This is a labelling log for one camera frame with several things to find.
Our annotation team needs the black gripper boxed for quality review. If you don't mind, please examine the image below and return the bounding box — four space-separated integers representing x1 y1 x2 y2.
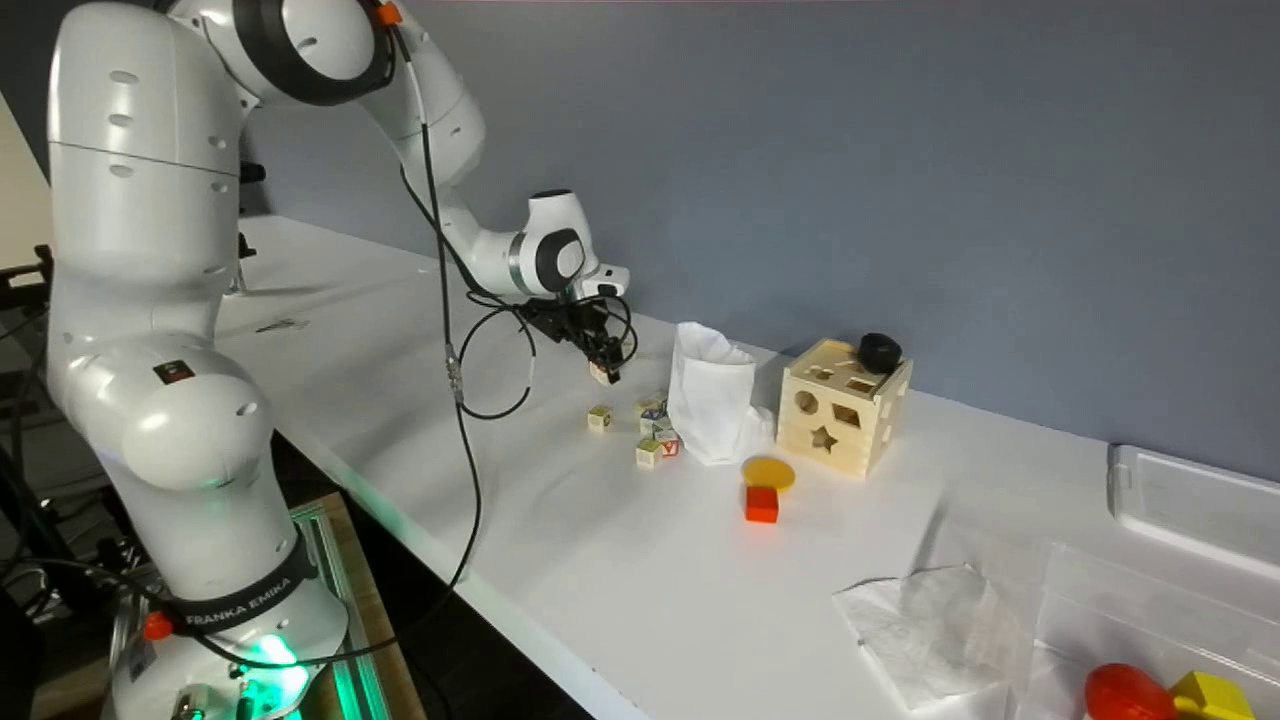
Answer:
565 293 642 385

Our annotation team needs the clear plastic bag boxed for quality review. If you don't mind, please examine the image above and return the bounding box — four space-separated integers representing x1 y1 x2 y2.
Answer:
833 513 1058 717

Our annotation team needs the clear bag with toys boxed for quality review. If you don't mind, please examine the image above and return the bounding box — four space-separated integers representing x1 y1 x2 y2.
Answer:
1032 536 1280 720

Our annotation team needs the red cube block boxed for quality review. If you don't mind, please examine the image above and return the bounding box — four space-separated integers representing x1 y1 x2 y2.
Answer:
739 485 786 528

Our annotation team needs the wooden shape sorter box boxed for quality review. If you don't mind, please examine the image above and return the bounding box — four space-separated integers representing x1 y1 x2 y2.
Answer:
771 335 915 485

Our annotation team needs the black round cap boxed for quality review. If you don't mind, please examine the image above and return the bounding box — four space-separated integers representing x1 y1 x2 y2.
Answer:
857 328 908 376

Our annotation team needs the wooden base platform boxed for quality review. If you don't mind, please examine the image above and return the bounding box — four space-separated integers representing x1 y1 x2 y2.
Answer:
297 488 432 720

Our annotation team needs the white plastic tray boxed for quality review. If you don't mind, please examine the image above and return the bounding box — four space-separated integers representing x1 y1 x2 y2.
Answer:
1106 440 1280 581

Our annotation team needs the red ball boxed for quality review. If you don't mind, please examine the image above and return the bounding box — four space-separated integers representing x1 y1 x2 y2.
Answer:
1081 662 1179 720

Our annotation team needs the yellow shape block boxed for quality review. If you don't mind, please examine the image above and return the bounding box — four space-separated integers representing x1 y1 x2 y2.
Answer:
1169 670 1260 720

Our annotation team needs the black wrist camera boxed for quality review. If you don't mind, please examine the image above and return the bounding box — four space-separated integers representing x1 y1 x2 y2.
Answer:
522 293 581 335

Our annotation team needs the black camera cable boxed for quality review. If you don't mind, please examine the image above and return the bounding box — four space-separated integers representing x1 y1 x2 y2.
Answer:
391 13 646 596

